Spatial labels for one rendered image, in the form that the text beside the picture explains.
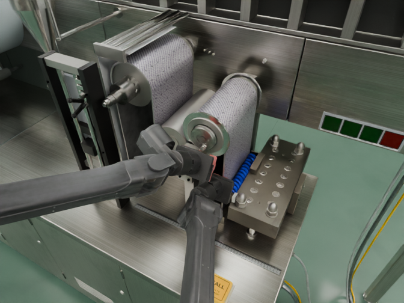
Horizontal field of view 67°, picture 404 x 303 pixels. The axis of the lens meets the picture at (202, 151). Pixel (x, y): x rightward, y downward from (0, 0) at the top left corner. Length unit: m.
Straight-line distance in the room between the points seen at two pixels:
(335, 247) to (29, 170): 1.83
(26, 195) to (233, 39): 0.78
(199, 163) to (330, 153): 2.24
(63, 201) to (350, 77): 0.83
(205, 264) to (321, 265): 1.60
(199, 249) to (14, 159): 1.07
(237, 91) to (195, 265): 0.54
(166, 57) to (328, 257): 1.67
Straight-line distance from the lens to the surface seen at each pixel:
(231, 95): 0.91
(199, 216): 0.68
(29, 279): 2.23
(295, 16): 0.99
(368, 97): 1.04
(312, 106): 1.08
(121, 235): 1.08
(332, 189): 2.58
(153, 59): 0.93
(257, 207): 0.97
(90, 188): 0.56
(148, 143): 0.67
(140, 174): 0.59
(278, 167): 1.10
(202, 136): 0.83
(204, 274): 0.58
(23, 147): 1.56
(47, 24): 1.25
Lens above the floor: 1.78
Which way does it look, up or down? 41 degrees down
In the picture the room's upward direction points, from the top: straight up
